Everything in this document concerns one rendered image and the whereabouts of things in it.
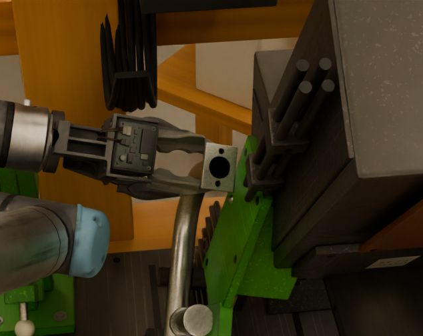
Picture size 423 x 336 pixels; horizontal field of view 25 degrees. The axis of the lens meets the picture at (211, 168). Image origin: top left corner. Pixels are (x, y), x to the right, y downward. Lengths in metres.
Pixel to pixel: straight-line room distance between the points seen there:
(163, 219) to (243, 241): 0.53
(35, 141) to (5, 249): 0.23
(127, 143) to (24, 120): 0.11
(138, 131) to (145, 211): 0.55
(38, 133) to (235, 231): 0.25
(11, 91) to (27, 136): 2.47
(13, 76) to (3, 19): 2.19
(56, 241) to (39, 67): 0.45
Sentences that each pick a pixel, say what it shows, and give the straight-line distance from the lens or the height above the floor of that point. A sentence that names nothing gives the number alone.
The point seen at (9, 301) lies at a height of 0.99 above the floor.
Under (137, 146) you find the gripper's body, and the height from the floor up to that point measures 1.30.
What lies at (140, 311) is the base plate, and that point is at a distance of 1.43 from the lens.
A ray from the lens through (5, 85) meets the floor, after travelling 3.58.
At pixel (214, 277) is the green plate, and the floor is 1.10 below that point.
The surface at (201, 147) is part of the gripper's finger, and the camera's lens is 1.16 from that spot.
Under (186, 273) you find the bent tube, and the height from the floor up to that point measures 1.06.
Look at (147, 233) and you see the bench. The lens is 1.58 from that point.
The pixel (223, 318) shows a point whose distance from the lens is 1.15.
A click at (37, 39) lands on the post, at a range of 1.35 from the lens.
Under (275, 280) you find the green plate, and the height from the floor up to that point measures 1.13.
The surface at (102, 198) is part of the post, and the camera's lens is 1.51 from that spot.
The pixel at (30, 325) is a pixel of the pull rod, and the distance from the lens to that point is 1.36.
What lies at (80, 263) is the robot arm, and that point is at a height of 1.24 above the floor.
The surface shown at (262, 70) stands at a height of 1.24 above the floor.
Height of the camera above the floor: 1.95
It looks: 39 degrees down
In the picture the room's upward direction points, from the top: straight up
